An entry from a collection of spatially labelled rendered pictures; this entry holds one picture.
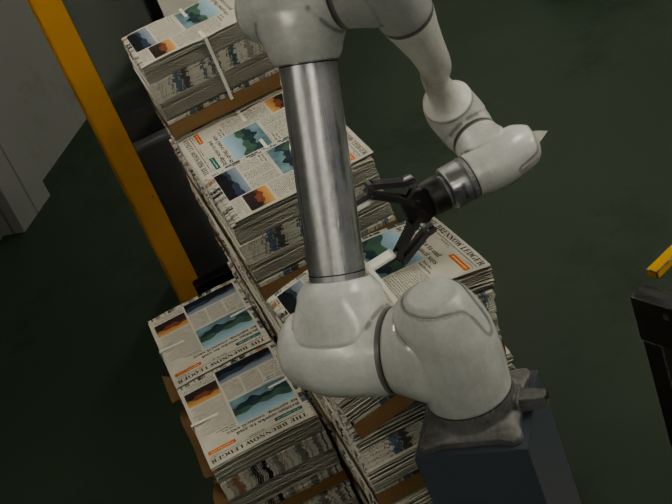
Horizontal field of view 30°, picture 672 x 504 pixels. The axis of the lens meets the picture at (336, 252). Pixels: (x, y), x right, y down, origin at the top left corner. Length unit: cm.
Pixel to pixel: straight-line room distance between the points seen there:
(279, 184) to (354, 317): 92
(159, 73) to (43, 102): 310
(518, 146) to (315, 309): 59
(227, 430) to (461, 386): 112
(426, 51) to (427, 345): 51
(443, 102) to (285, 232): 62
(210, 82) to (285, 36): 131
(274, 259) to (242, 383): 39
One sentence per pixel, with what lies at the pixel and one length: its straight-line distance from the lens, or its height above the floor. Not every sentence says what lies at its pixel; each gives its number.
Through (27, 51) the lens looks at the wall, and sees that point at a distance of 643.
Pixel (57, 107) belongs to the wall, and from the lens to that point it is 655.
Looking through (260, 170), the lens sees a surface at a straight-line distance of 309.
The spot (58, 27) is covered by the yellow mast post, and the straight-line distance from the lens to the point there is 385.
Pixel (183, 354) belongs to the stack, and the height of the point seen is 60.
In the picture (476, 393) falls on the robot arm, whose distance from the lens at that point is 210.
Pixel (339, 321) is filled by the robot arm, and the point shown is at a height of 125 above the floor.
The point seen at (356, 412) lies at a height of 90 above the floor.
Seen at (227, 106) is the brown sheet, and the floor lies 108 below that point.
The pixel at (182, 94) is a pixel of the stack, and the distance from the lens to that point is 340.
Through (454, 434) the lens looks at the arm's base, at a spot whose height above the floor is 102.
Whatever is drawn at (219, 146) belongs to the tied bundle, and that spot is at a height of 106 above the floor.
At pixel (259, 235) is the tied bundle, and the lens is 295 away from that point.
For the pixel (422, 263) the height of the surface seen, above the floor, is 107.
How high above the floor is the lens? 245
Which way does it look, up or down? 31 degrees down
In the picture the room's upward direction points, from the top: 22 degrees counter-clockwise
